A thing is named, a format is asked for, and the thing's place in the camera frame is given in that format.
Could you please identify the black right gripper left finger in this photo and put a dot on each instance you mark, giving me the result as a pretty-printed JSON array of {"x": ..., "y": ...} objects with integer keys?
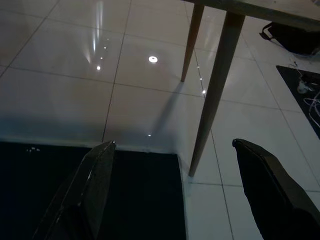
[{"x": 85, "y": 190}]

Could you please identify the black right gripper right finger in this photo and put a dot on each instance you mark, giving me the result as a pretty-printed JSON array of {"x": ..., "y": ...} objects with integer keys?
[{"x": 272, "y": 192}]

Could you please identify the black floor mat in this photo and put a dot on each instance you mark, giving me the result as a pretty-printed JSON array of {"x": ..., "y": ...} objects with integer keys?
[{"x": 140, "y": 195}]

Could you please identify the small white plug adapter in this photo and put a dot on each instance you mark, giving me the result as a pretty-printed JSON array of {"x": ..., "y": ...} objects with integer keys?
[{"x": 303, "y": 87}]

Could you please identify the light wooden table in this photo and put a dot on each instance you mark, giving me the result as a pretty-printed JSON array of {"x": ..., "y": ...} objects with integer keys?
[{"x": 217, "y": 75}]

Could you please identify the black bag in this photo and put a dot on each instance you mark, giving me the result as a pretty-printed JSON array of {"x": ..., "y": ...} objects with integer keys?
[{"x": 292, "y": 37}]

